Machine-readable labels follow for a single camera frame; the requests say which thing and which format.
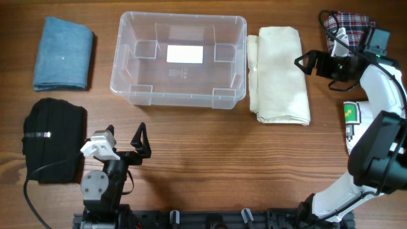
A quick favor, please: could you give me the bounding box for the red plaid cloth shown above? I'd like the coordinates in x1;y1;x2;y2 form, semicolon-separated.
324;11;376;57

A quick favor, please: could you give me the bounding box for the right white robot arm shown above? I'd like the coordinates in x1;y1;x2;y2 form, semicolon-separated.
294;28;406;226

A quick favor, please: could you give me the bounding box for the clear plastic storage container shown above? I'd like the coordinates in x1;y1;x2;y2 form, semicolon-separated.
110;11;247;109

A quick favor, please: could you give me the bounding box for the cream cloth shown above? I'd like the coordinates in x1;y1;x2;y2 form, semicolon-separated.
247;27;311;125

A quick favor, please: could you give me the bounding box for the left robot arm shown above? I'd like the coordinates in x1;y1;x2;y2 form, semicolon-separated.
72;122;151;229

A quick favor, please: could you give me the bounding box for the folded black garment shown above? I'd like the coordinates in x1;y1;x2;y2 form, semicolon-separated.
22;98;86;183

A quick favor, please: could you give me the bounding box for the white printed t-shirt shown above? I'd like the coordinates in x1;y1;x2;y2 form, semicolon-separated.
343;101;373;154

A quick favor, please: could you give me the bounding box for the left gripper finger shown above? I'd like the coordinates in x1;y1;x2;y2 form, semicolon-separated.
104;125;115;149
130;122;151;158

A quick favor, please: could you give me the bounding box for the white label in container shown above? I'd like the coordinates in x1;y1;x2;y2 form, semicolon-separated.
167;45;204;64

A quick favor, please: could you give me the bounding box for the folded blue denim cloth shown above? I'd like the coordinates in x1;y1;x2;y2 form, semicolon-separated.
33;17;93;92

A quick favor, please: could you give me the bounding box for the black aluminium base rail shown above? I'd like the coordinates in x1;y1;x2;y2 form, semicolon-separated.
72;208;355;229

